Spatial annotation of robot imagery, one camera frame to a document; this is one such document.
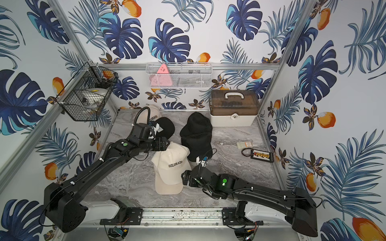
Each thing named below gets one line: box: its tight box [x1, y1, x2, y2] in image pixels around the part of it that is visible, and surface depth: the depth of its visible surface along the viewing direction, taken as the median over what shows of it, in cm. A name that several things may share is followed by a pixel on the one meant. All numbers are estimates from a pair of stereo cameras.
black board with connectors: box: [250, 149, 274, 164], surface depth 97 cm
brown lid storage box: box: [209, 89, 260, 128], surface depth 103 cm
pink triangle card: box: [149, 63, 173, 87], surface depth 92 cm
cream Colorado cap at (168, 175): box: [151, 160, 192, 195], surface depth 83 cm
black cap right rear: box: [179, 111, 213, 163], surface depth 104 cm
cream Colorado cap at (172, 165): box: [151, 142, 192, 186], surface depth 83 cm
